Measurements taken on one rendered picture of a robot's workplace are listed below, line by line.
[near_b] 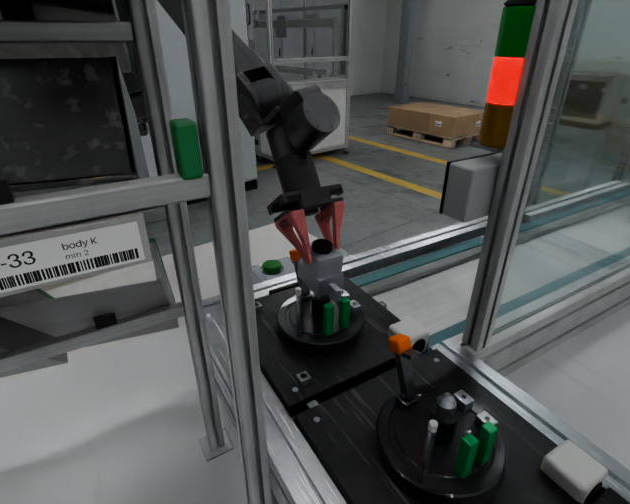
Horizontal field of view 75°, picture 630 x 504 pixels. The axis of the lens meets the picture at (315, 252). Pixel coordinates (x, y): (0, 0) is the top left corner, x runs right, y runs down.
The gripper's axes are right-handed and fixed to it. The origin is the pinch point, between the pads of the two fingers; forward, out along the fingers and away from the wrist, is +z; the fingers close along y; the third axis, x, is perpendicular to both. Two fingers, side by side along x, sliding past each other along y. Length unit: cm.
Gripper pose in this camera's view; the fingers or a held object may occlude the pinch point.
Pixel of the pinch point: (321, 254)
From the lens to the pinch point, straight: 60.0
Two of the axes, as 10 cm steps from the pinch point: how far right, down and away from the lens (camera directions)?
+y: 8.6, -2.2, 4.6
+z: 2.9, 9.5, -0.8
